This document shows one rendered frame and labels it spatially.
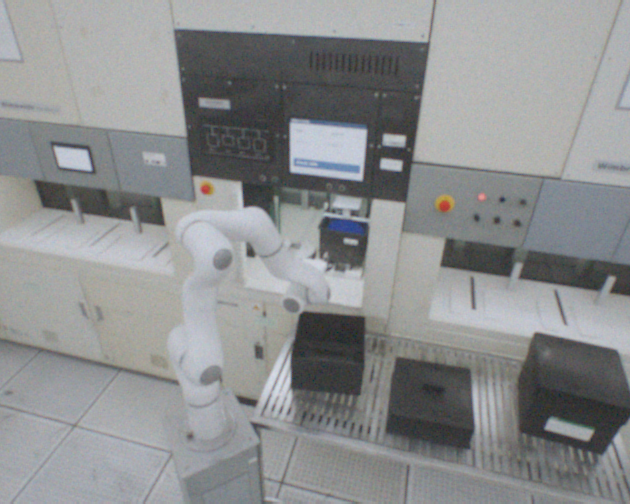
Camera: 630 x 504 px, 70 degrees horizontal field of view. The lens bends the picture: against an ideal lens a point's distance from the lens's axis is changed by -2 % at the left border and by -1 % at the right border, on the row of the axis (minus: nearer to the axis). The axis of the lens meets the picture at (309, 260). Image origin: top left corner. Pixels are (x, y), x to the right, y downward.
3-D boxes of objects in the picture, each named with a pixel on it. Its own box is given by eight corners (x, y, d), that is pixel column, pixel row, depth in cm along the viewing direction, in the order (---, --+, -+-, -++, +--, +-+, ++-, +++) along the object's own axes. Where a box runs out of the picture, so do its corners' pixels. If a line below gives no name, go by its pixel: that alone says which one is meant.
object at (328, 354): (299, 340, 199) (299, 310, 190) (362, 346, 197) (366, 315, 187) (289, 389, 176) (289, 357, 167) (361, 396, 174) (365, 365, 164)
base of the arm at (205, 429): (190, 461, 150) (182, 426, 140) (174, 419, 164) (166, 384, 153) (243, 437, 158) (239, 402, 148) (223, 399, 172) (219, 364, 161)
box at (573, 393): (517, 433, 161) (538, 385, 147) (515, 376, 184) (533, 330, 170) (606, 458, 153) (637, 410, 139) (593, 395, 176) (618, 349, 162)
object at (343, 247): (315, 265, 224) (316, 209, 205) (325, 242, 239) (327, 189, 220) (364, 273, 218) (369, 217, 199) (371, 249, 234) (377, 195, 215)
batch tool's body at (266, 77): (218, 405, 261) (165, 31, 154) (271, 306, 338) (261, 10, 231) (369, 442, 243) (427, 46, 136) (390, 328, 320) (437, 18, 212)
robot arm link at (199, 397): (193, 414, 143) (182, 360, 130) (170, 378, 156) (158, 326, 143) (226, 396, 150) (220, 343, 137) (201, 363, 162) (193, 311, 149)
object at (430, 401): (385, 432, 160) (389, 409, 153) (391, 372, 185) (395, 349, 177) (471, 449, 155) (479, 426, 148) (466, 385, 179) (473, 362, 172)
